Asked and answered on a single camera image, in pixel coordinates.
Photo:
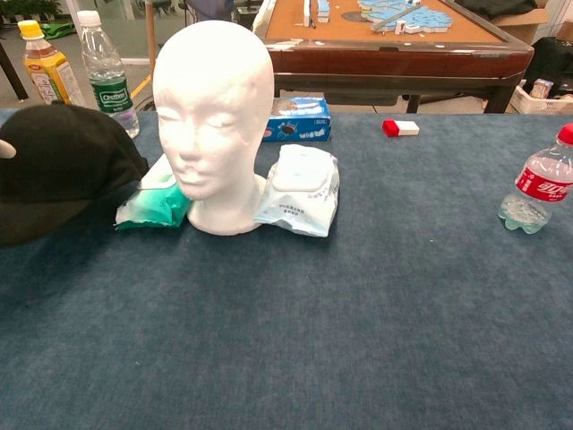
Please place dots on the black baseball cap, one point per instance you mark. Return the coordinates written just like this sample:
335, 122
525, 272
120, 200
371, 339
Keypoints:
67, 170

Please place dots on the white foam mannequin head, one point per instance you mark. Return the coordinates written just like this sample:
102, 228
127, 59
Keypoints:
210, 112

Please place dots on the light blue wet wipes pack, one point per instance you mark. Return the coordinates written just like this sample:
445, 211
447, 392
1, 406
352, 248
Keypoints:
304, 197

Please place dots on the blue cookie box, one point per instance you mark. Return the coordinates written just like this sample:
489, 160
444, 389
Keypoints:
304, 122

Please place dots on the blue table mat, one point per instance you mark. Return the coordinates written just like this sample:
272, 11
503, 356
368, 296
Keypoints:
313, 336

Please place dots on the green wet wipes pack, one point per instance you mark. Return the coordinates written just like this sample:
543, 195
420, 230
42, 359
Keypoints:
156, 207

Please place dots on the red and white small box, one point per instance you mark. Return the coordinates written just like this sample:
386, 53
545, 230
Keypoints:
403, 128

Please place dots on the brown mahjong table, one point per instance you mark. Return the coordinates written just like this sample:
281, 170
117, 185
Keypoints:
380, 62

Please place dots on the standing mahjong tile row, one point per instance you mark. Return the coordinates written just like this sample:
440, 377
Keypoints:
323, 11

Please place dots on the green label water bottle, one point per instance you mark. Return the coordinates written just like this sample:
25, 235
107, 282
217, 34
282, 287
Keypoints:
109, 89

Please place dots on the grey mahjong ruler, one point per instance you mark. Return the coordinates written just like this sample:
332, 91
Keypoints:
394, 19

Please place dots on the wooden pole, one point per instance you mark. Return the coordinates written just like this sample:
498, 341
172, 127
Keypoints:
150, 36

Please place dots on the blue mahjong tile pile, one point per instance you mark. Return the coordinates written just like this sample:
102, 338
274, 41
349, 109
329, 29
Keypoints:
421, 18

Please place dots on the red label water bottle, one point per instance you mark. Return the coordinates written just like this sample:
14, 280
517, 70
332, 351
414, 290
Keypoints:
541, 183

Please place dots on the white plastic crate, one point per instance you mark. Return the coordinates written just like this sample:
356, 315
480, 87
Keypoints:
537, 100

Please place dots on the yellow tea bottle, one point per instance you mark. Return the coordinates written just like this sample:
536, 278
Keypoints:
45, 67

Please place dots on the black bag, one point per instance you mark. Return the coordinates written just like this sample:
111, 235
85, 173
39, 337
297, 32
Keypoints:
550, 58

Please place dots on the dark table leg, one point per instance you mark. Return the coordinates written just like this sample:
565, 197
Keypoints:
13, 74

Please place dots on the cardboard box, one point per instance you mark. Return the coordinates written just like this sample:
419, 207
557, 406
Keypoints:
528, 22

